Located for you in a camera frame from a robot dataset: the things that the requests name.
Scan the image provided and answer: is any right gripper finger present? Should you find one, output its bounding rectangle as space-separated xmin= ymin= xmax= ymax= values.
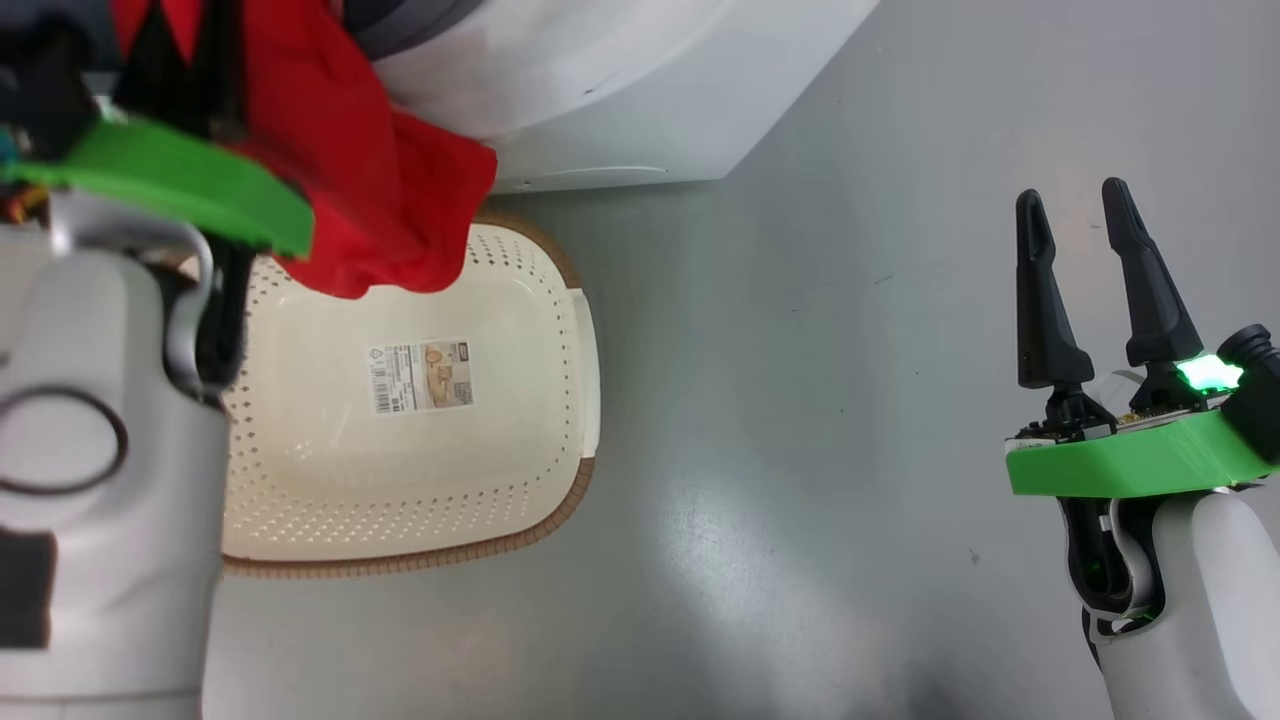
xmin=1016 ymin=189 xmax=1097 ymax=390
xmin=1102 ymin=177 xmax=1206 ymax=369

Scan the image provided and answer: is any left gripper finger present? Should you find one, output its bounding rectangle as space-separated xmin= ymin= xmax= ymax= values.
xmin=116 ymin=18 xmax=209 ymax=139
xmin=208 ymin=0 xmax=248 ymax=143

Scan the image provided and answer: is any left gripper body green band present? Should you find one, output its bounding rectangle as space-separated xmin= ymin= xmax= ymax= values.
xmin=0 ymin=112 xmax=315 ymax=259

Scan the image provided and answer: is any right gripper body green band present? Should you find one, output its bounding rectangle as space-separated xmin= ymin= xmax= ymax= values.
xmin=1005 ymin=355 xmax=1280 ymax=499

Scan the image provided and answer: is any red clothing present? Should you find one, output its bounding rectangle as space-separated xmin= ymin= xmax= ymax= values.
xmin=110 ymin=0 xmax=499 ymax=300

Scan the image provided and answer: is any grey rubber door gasket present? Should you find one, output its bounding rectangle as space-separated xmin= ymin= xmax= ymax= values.
xmin=343 ymin=0 xmax=476 ymax=59

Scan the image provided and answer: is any cream perforated laundry basket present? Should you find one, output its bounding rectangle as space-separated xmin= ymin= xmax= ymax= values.
xmin=195 ymin=215 xmax=602 ymax=579

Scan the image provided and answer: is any white front-load washing machine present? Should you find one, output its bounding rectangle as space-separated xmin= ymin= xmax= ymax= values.
xmin=340 ymin=0 xmax=881 ymax=195

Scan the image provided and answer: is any paper product label sticker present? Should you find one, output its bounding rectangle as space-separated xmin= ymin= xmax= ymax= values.
xmin=367 ymin=338 xmax=475 ymax=417

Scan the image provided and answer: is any black cable bundle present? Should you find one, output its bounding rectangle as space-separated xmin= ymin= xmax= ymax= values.
xmin=1063 ymin=497 xmax=1168 ymax=643
xmin=193 ymin=238 xmax=253 ymax=398

